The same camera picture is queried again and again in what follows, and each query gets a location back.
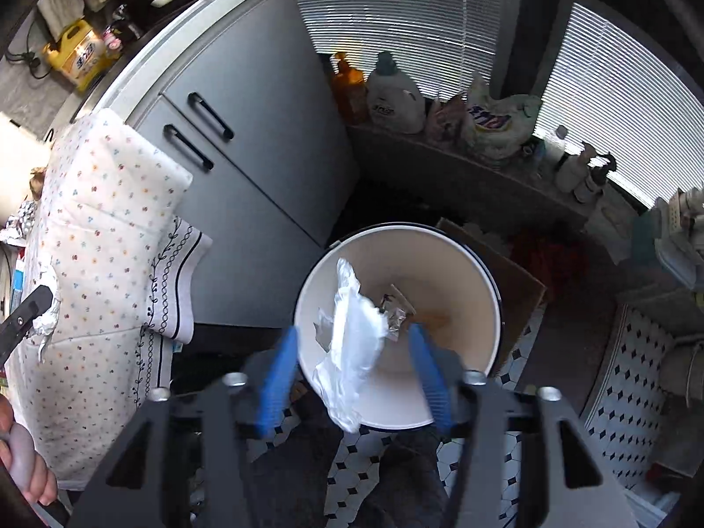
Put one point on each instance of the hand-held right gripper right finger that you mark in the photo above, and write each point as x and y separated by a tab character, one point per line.
432	379

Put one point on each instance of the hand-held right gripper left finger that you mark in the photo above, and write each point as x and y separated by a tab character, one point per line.
278	379

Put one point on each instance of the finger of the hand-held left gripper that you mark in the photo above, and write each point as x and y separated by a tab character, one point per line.
25	316

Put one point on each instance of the white tissue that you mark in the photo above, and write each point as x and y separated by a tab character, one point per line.
50	316

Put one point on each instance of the white plastic wrapper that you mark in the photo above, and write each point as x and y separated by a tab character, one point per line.
357	335

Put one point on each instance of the white plastic bucket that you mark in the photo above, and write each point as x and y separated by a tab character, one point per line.
440	286

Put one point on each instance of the person's left hand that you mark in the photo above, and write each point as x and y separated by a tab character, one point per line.
43	488

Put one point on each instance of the crumpled foil wrapper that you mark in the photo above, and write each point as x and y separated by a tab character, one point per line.
396	316

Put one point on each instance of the floral dotted white cloth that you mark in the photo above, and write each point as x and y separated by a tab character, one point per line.
99	231

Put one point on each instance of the cardboard box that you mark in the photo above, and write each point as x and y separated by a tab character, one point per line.
517	291

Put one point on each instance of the white cloth black vine border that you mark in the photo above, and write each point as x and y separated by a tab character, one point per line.
176	297

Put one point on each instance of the red cloth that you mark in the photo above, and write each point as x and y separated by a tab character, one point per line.
544	258

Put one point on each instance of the pink snack bag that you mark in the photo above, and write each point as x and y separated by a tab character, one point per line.
443	121

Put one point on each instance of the white yellow detergent bag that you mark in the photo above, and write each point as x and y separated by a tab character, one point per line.
495	126

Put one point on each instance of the yellow dish soap bottle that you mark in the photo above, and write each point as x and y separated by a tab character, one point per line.
77	60

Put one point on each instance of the clear plastic bottle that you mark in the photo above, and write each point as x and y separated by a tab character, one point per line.
560	148

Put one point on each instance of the stack of plastic containers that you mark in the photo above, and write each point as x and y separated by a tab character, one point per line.
668	242

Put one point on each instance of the white laundry detergent bottle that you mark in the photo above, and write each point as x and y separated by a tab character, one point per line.
393	102

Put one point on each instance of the grey kitchen cabinet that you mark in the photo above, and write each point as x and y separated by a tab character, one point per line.
264	93

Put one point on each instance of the small pink capped bottle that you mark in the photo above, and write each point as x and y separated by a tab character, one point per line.
113	43

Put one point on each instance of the orange bottle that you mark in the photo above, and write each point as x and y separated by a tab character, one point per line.
349	93

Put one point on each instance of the white window blind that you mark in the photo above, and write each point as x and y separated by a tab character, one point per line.
396	11
616	99

